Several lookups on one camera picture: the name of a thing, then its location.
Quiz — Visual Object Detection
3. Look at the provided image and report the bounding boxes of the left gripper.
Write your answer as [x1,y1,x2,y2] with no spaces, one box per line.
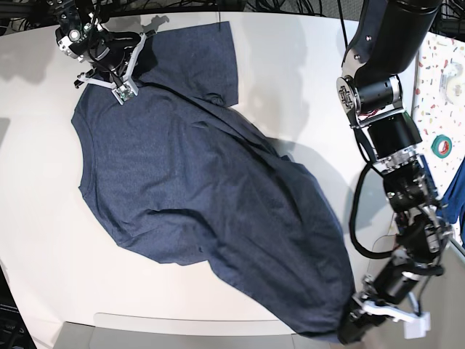
[337,257,425,345]

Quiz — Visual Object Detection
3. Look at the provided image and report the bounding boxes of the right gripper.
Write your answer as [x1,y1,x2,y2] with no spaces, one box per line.
[89,31,142,82]

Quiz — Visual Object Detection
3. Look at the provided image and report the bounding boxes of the dark blue printed t-shirt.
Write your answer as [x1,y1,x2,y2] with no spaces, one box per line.
[72,23,355,342]

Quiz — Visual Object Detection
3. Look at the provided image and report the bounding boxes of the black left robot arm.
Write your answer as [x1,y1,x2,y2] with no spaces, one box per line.
[336,1,452,345]

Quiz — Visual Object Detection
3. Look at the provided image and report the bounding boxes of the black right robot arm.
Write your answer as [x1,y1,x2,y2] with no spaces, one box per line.
[48,1,142,87]

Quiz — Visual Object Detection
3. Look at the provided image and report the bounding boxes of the blue cloth at right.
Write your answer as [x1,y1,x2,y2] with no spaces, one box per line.
[439,167,464,228]

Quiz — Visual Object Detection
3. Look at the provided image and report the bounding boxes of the green tape roll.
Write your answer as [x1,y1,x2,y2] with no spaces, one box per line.
[431,135,453,159]

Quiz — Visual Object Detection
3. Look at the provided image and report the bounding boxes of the clear tape dispenser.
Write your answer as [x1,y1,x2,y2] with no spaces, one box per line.
[440,62,464,107]

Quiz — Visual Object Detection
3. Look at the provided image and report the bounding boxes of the terrazzo patterned side surface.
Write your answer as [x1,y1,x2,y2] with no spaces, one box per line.
[413,33,464,197]

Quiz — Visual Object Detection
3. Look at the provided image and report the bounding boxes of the grey front divider panel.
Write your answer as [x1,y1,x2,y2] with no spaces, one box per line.
[54,313,330,348]

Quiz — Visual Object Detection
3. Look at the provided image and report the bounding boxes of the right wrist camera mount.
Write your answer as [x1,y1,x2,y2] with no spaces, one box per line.
[74,16,169,105]

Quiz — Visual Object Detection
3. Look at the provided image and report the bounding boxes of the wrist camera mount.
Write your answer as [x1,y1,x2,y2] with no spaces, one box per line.
[350,274,433,337]
[74,16,169,105]

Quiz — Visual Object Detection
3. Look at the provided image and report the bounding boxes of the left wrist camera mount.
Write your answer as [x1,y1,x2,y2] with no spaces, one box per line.
[350,274,433,337]

